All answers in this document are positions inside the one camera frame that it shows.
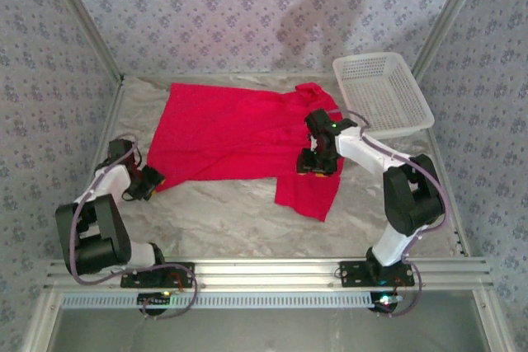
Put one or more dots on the red t-shirt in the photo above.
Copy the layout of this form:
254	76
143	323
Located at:
231	129

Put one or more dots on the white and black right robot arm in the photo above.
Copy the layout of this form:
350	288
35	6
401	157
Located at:
412	195

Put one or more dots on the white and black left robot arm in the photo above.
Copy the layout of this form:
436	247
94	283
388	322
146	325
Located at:
103	236

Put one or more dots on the white plastic mesh basket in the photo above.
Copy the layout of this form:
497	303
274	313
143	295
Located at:
383	92

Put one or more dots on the black left controller board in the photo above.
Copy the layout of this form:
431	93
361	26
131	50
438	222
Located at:
152	299

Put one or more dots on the black controller board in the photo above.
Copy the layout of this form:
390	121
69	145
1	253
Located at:
152	299
387	302

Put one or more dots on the black right controller board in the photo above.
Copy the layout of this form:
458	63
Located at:
387	302

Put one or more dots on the aluminium table side rail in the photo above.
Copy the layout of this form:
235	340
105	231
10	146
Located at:
441	162
111	117

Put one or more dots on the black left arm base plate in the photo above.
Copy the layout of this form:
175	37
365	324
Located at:
132	282

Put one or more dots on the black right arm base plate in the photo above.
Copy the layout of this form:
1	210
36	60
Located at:
350	278

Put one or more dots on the aluminium mounting rail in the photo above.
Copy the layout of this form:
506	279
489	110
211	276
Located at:
264	271

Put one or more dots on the aluminium frame leg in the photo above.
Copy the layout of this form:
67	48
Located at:
493	323
39	323

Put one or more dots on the aluminium corner post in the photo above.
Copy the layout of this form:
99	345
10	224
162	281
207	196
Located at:
449	18
82	18

